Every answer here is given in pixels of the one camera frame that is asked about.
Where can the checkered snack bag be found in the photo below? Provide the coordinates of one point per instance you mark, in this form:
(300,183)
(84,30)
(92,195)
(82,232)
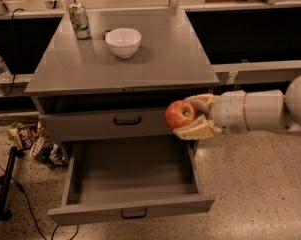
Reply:
(46,151)

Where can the clear plastic bottle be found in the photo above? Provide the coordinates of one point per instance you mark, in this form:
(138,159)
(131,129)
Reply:
(5,74)

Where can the black stand leg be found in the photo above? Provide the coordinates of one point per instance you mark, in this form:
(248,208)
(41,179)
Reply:
(5,180)

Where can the brown snack bag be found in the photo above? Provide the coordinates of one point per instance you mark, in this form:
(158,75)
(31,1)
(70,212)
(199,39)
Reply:
(24,136)

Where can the open grey bottom drawer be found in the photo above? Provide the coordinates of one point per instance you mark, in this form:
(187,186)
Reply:
(130,178)

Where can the white ceramic bowl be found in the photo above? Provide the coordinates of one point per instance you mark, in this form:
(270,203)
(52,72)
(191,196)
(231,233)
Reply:
(123,42)

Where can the green soda can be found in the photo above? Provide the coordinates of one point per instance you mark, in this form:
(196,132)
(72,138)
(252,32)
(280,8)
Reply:
(79,19)

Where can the grey metal rail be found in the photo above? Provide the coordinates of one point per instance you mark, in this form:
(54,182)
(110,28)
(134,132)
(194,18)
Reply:
(258,72)

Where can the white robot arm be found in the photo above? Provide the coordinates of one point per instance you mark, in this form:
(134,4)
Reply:
(273,110)

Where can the red apple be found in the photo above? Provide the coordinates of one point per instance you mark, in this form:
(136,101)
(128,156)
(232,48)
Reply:
(179,114)

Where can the closed grey upper drawer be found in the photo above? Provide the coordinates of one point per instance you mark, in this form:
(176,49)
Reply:
(108,124)

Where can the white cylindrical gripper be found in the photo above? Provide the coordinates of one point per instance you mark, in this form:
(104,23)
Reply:
(228,112)

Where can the grey drawer cabinet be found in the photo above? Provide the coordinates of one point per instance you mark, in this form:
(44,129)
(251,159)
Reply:
(84,75)

